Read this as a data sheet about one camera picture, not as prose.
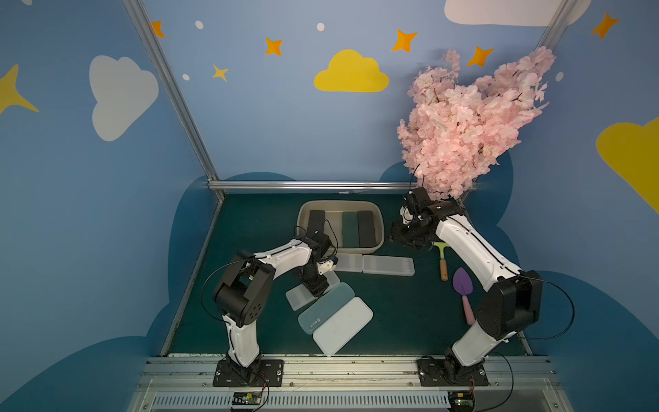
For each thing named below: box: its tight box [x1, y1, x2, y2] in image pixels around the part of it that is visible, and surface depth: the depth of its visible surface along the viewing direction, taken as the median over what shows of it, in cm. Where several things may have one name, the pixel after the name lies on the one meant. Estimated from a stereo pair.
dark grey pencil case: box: [307, 209, 326, 239], surface depth 113 cm
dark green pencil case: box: [342, 211, 361, 249], surface depth 110 cm
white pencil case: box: [313, 296, 375, 357], surface depth 83 cm
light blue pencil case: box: [297, 281, 356, 335], surface depth 88 cm
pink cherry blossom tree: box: [396, 47, 557, 200], surface depth 65 cm
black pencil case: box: [356, 210, 378, 249], surface depth 110 cm
